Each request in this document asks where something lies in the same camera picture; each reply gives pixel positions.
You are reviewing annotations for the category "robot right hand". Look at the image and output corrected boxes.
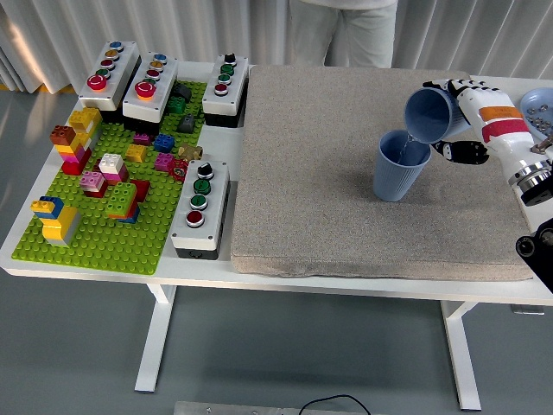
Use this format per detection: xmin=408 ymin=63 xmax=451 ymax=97
xmin=421 ymin=77 xmax=542 ymax=175

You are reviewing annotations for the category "blue ribbed cup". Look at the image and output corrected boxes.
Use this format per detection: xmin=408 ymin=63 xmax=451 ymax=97
xmin=404 ymin=86 xmax=473 ymax=145
xmin=372 ymin=129 xmax=433 ymax=203

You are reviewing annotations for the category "blue plate with nuts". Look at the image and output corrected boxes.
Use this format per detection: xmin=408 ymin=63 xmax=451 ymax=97
xmin=519 ymin=88 xmax=553 ymax=142

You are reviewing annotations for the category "person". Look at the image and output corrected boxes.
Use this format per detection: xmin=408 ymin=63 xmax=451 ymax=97
xmin=287 ymin=0 xmax=398 ymax=69

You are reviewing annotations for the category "white table leg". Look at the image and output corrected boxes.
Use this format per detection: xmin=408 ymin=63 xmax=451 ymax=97
xmin=440 ymin=300 xmax=483 ymax=412
xmin=134 ymin=284 xmax=178 ymax=393

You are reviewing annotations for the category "four-button control box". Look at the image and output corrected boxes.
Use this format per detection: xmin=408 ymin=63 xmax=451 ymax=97
xmin=201 ymin=54 xmax=251 ymax=129
xmin=170 ymin=159 xmax=232 ymax=261

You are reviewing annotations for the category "white pleated curtain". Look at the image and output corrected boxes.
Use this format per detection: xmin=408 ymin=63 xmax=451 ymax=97
xmin=0 ymin=0 xmax=553 ymax=94

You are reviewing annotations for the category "dark grey curved block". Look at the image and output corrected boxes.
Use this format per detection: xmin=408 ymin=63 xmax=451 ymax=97
xmin=170 ymin=81 xmax=194 ymax=104

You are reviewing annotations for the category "dark green toy block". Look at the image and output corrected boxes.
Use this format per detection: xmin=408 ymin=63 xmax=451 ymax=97
xmin=166 ymin=95 xmax=189 ymax=116

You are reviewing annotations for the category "blue toy block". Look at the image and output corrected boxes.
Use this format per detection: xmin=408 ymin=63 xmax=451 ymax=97
xmin=153 ymin=133 xmax=176 ymax=153

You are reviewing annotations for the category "five-button control box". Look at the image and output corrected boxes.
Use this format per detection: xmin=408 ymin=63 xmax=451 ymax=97
xmin=122 ymin=51 xmax=180 ymax=133
xmin=77 ymin=41 xmax=143 ymax=125

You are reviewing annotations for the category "red toy block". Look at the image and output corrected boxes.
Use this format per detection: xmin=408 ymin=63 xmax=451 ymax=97
xmin=129 ymin=179 xmax=151 ymax=204

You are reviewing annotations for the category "yellow toy block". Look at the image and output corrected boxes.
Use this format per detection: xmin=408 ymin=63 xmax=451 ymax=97
xmin=124 ymin=144 xmax=149 ymax=164

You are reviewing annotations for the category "green orange blue block stack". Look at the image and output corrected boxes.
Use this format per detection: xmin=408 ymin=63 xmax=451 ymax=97
xmin=105 ymin=181 xmax=142 ymax=225

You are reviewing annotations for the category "grey metal plate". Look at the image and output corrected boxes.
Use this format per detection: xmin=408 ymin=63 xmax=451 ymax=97
xmin=173 ymin=400 xmax=390 ymax=415

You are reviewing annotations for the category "green studded baseplate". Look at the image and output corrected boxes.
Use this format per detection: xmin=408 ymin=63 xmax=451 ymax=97
xmin=10 ymin=80 xmax=208 ymax=278

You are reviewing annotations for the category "pink white red block stack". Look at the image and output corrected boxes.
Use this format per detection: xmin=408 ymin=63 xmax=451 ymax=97
xmin=79 ymin=170 xmax=109 ymax=199

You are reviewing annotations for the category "yellow white block stack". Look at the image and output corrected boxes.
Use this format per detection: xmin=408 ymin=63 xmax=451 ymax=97
xmin=67 ymin=106 xmax=104 ymax=150

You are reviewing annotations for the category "brown yellow red block tower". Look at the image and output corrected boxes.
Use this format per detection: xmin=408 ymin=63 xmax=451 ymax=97
xmin=48 ymin=124 xmax=93 ymax=176

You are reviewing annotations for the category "blue yellow grey block stack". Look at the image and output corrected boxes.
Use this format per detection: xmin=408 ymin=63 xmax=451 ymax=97
xmin=29 ymin=195 xmax=82 ymax=247

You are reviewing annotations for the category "black cable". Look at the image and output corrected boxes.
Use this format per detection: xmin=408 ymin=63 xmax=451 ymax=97
xmin=299 ymin=393 xmax=372 ymax=415

